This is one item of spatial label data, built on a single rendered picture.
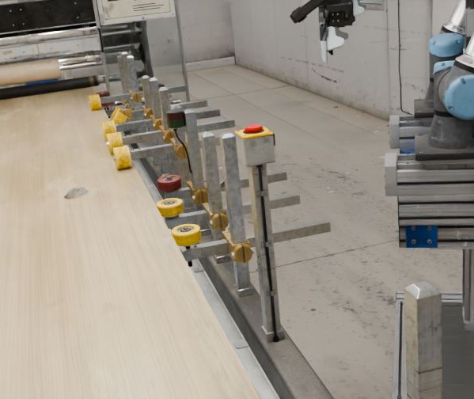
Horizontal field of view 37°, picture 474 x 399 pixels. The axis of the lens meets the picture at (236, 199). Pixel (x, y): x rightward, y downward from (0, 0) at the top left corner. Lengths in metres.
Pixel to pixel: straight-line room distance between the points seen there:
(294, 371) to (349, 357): 1.37
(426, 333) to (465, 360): 1.64
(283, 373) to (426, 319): 0.73
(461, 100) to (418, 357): 0.99
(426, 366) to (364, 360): 2.00
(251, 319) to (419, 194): 0.60
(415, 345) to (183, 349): 0.54
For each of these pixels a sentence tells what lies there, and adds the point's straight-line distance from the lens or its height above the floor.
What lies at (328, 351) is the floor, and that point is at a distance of 3.04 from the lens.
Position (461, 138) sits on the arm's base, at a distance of 2.01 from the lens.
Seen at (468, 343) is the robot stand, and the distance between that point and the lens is 2.70.
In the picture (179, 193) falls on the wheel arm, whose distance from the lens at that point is 2.41.
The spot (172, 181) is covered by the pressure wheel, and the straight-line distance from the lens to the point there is 2.37.
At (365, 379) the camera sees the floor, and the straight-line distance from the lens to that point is 2.86.
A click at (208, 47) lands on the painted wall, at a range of 11.18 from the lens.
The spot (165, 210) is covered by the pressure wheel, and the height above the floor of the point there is 0.89.
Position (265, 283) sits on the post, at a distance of 1.69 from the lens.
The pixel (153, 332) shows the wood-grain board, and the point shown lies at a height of 0.90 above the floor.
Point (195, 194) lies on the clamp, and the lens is 2.36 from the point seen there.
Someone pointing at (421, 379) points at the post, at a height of 1.04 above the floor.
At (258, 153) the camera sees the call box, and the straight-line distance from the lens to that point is 1.56.
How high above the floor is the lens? 1.59
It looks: 19 degrees down
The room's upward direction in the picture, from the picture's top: 6 degrees counter-clockwise
